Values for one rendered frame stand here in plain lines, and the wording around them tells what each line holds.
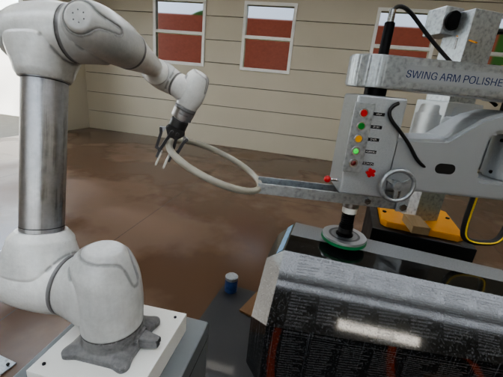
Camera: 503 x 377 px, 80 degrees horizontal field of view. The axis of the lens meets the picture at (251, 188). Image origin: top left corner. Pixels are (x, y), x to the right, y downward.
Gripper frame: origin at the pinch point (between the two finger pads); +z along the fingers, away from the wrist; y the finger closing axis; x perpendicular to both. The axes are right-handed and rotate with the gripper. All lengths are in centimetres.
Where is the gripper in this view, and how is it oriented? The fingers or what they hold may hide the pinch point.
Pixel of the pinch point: (162, 159)
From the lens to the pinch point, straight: 141.4
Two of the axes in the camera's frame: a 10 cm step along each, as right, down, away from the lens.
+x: -1.9, -4.3, 8.8
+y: 8.6, 3.6, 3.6
